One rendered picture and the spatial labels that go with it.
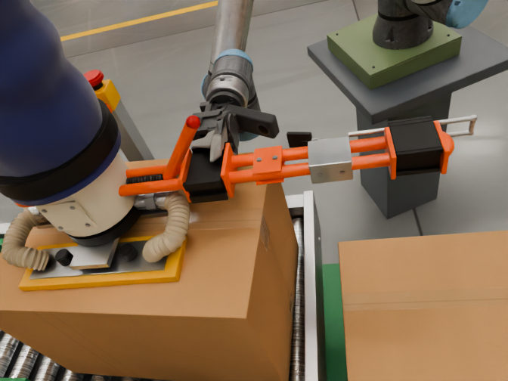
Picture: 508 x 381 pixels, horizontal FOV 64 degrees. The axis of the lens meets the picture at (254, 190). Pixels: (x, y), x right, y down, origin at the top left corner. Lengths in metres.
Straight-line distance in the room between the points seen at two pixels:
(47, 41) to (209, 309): 0.48
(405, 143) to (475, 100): 1.90
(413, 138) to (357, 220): 1.29
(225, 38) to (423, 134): 0.57
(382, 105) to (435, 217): 0.79
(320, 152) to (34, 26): 0.46
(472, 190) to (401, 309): 1.07
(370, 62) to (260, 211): 0.75
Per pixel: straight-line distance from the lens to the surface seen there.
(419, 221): 1.96
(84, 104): 0.69
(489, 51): 1.55
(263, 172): 0.68
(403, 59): 1.41
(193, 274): 0.78
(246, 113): 0.82
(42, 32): 0.66
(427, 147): 0.68
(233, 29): 1.06
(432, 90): 1.38
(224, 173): 0.69
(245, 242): 0.78
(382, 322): 1.12
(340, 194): 2.06
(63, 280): 0.89
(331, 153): 0.69
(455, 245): 1.24
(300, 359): 1.09
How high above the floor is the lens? 1.57
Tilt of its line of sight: 46 degrees down
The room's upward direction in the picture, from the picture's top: 20 degrees counter-clockwise
